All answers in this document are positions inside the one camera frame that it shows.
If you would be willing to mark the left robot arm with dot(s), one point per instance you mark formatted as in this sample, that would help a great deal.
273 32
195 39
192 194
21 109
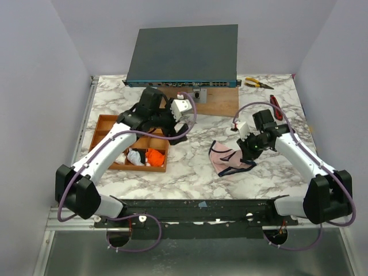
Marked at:
75 186

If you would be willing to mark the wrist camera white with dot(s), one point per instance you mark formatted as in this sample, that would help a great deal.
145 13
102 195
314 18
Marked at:
242 128
179 107

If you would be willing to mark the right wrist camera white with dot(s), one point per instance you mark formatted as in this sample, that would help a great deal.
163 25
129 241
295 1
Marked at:
242 128

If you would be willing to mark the white pink-trimmed underwear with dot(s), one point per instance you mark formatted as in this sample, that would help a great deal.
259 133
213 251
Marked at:
121 159

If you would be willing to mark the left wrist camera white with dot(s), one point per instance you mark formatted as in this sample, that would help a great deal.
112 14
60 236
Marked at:
179 107

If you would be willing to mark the aluminium frame rail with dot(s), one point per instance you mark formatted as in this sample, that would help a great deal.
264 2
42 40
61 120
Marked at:
53 214

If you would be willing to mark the black mounting rail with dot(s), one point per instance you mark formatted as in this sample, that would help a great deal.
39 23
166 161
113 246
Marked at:
197 219

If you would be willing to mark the brown compartment tray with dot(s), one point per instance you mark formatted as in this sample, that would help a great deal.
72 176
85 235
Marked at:
144 144

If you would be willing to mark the pink navy-trimmed underwear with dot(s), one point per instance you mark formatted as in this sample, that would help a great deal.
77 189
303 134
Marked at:
227 161

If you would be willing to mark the network switch grey blue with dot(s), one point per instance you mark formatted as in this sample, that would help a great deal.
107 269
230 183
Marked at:
187 56

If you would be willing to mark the grey metal stand bracket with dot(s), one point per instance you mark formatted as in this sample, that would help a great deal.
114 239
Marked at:
199 95

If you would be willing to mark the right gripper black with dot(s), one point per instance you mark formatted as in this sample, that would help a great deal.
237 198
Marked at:
248 145

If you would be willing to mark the red black utility knife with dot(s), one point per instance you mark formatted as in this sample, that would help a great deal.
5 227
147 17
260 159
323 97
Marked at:
276 108

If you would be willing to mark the orange rolled cloth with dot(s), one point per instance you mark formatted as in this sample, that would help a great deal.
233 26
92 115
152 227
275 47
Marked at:
154 157

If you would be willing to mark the white rolled cloth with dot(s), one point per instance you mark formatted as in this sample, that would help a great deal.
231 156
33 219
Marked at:
134 157

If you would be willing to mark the yellow handled pliers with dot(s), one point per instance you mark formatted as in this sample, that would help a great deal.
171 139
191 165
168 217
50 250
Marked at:
251 82

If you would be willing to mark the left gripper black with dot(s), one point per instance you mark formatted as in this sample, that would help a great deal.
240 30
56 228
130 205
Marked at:
169 131

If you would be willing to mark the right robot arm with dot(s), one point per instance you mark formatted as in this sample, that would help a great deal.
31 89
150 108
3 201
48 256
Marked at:
329 192

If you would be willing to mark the wooden base board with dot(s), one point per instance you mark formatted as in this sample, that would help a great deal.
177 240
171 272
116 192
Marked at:
221 101

